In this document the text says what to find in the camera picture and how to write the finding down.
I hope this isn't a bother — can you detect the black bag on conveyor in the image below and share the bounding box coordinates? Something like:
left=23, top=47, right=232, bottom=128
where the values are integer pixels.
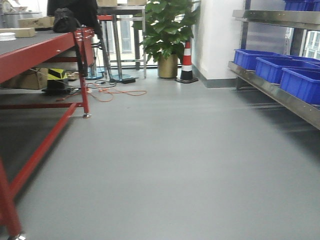
left=52, top=7, right=81, bottom=33

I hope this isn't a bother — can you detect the blue shelf bin far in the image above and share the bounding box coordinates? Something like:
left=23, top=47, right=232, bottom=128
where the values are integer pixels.
left=233, top=49, right=292, bottom=71

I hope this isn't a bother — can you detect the white round container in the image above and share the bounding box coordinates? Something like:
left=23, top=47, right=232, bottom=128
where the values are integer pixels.
left=0, top=32, right=16, bottom=42

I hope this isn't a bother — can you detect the cardboard box under conveyor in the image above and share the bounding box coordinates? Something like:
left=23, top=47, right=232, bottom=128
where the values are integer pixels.
left=1, top=67, right=48, bottom=90

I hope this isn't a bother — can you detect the blue shelf bin near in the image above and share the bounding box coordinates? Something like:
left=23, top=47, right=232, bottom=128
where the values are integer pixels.
left=280, top=68, right=320, bottom=105

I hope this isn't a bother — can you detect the red metal conveyor frame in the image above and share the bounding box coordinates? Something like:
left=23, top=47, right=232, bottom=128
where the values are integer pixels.
left=0, top=27, right=95, bottom=240

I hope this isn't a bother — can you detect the blue shelf bin middle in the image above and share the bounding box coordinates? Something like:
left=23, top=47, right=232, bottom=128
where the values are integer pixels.
left=255, top=57, right=320, bottom=84

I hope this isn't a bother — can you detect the black power adapter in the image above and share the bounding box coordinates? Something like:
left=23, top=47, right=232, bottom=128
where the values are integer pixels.
left=121, top=77, right=136, bottom=84

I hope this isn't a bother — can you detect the flat cardboard box on conveyor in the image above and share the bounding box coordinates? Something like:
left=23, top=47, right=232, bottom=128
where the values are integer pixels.
left=0, top=27, right=36, bottom=38

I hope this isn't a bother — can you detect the gold plant pot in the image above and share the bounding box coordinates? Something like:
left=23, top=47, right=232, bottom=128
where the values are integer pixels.
left=158, top=54, right=178, bottom=79

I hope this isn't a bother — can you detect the stainless steel shelf rack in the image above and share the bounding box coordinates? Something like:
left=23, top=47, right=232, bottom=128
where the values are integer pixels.
left=228, top=0, right=320, bottom=129

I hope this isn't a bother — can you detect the orange white traffic cone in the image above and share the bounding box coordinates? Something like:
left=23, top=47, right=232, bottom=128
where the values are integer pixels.
left=175, top=41, right=199, bottom=84

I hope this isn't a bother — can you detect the green potted plant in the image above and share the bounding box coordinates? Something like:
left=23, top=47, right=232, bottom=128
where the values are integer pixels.
left=140, top=0, right=200, bottom=63

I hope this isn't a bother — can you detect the orange cable on floor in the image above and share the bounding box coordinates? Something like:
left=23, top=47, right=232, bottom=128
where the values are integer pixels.
left=86, top=83, right=148, bottom=103

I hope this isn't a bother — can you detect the blue shelf bin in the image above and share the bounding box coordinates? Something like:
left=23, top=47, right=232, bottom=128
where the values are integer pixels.
left=255, top=57, right=320, bottom=84
left=233, top=49, right=292, bottom=71
left=280, top=68, right=320, bottom=105

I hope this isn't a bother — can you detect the metal bar table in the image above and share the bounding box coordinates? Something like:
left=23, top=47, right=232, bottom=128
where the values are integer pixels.
left=97, top=0, right=147, bottom=83

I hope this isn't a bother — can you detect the yellow black striped box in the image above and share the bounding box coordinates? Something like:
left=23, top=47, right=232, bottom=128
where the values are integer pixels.
left=47, top=68, right=68, bottom=89

